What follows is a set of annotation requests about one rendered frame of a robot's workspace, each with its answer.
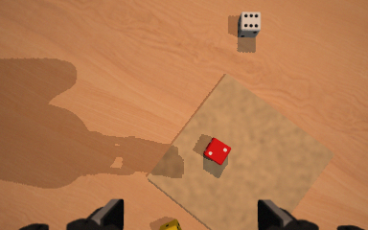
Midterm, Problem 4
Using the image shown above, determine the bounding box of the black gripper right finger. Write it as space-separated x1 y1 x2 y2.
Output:
258 199 364 230

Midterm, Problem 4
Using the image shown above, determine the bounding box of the white die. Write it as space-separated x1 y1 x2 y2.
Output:
238 11 261 37

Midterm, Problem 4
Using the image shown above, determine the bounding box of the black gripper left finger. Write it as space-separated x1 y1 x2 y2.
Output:
19 199 124 230

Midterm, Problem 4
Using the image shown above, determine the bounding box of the red die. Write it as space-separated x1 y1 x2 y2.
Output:
203 138 231 165

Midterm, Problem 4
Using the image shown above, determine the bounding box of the tan flat mat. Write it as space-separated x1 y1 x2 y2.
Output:
147 74 335 230

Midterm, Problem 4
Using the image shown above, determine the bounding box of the yellow die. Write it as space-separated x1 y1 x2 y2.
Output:
159 219 182 230

